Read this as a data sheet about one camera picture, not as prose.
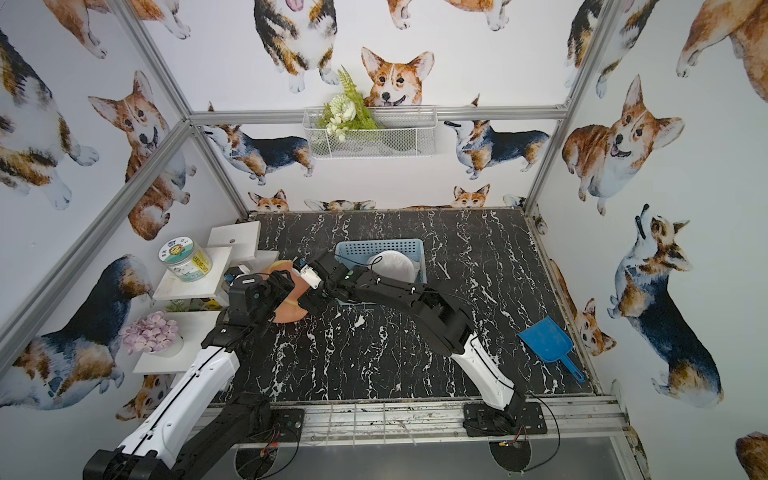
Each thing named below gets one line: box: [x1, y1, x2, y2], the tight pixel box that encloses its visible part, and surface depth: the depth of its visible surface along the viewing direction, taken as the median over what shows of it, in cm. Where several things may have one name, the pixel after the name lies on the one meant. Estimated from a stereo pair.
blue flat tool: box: [518, 316, 586, 383], surface depth 89 cm
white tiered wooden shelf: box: [133, 220, 279, 373], surface depth 76 cm
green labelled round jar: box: [158, 236, 213, 282], surface depth 73 cm
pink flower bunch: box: [118, 310, 179, 353], surface depth 65 cm
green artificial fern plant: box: [317, 65, 381, 143], surface depth 82 cm
